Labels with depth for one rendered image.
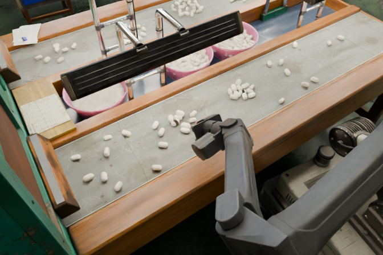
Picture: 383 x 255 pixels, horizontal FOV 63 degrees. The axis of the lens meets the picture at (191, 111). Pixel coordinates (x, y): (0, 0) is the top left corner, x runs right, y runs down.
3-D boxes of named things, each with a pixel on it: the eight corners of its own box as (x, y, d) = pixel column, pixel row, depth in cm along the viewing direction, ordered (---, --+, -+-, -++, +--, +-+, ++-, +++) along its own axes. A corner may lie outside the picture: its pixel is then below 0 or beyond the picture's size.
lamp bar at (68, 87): (244, 33, 111) (247, 15, 106) (72, 102, 87) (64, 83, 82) (229, 23, 116) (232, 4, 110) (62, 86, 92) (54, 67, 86)
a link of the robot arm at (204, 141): (254, 144, 84) (239, 118, 82) (223, 172, 80) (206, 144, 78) (230, 140, 95) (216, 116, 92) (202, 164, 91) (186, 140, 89)
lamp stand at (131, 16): (145, 68, 154) (133, -22, 121) (106, 83, 146) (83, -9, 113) (127, 48, 164) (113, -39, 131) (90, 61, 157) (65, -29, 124)
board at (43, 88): (76, 129, 116) (76, 127, 115) (35, 147, 111) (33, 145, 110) (49, 78, 134) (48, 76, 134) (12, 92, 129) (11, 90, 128)
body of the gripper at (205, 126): (190, 126, 97) (200, 128, 90) (216, 112, 101) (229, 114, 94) (196, 145, 98) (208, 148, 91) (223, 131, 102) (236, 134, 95)
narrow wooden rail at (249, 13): (312, 1, 204) (317, -16, 196) (23, 115, 135) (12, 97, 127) (305, -3, 207) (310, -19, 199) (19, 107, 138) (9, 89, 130)
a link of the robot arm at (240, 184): (278, 267, 47) (244, 213, 44) (243, 278, 48) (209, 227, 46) (255, 140, 87) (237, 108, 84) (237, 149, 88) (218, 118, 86)
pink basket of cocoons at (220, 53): (265, 54, 163) (269, 38, 156) (225, 72, 153) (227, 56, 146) (233, 29, 177) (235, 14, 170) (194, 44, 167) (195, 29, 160)
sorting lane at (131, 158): (407, 40, 165) (410, 37, 163) (68, 230, 96) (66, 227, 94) (358, 15, 181) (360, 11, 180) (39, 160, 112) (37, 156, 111)
